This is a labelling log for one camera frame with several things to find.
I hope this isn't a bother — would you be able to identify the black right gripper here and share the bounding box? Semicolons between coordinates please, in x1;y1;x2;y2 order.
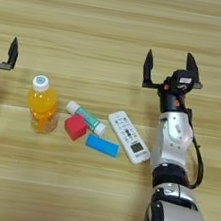
136;45;208;119

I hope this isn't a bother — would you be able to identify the orange juice bottle white cap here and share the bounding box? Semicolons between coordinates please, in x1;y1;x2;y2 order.
21;73;66;136

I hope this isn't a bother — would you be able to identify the white green toothpaste tube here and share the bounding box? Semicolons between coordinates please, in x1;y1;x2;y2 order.
62;100;111;138

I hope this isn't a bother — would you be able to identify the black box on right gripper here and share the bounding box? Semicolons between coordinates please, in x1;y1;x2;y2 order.
168;68;196;95

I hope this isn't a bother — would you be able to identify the white remote control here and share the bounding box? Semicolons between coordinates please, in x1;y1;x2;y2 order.
101;108;158;167

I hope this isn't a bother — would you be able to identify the red cube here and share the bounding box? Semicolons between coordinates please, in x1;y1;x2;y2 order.
61;112;91;144

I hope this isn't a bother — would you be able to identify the blue rectangular block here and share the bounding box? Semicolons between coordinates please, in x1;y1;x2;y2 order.
83;132;122;159

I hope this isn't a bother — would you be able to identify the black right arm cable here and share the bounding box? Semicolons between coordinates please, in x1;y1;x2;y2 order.
170;107;214;192

